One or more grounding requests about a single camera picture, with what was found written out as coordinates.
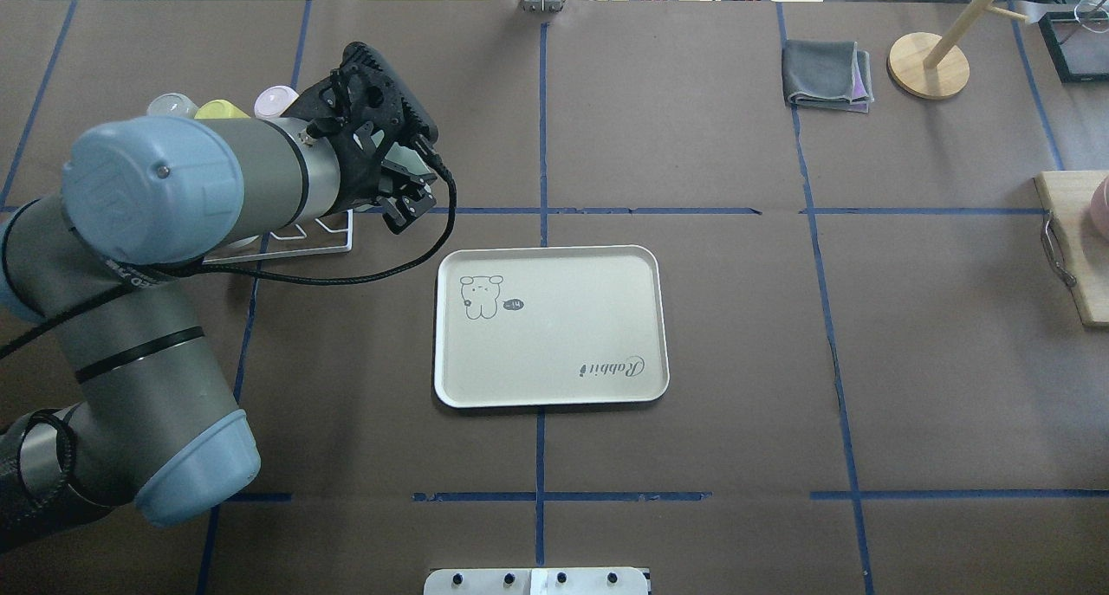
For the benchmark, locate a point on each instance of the grey cup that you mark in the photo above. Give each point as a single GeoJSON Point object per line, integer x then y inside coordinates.
{"type": "Point", "coordinates": [172, 104]}

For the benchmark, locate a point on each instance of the grey folded cloth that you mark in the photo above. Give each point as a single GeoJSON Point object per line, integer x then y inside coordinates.
{"type": "Point", "coordinates": [826, 75]}

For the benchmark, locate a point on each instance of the pink cup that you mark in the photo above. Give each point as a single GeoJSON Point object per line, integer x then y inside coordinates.
{"type": "Point", "coordinates": [272, 102]}

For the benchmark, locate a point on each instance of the wooden cutting board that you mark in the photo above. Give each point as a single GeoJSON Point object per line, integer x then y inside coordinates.
{"type": "Point", "coordinates": [1076, 253]}

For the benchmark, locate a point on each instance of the beige rabbit tray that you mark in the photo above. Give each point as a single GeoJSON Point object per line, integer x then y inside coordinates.
{"type": "Point", "coordinates": [549, 326]}

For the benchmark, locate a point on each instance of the yellow cup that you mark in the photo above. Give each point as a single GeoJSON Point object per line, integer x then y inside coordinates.
{"type": "Point", "coordinates": [220, 109]}

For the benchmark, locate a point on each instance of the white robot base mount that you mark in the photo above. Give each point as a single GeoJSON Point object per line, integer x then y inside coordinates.
{"type": "Point", "coordinates": [540, 580]}

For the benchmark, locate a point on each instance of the pink bowl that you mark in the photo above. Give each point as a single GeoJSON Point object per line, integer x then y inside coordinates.
{"type": "Point", "coordinates": [1098, 210]}

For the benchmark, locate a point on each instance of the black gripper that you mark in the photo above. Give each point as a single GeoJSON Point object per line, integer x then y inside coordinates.
{"type": "Point", "coordinates": [358, 187]}

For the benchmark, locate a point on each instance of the white wire cup rack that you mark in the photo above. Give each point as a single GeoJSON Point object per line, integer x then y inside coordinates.
{"type": "Point", "coordinates": [321, 236]}

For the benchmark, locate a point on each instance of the wooden mug tree stand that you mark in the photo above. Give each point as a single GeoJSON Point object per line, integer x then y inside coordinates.
{"type": "Point", "coordinates": [932, 67]}

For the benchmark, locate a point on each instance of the black wire frame box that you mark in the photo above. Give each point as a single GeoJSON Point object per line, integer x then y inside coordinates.
{"type": "Point", "coordinates": [1077, 42]}

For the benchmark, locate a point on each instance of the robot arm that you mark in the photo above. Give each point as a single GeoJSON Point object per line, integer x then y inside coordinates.
{"type": "Point", "coordinates": [100, 262]}

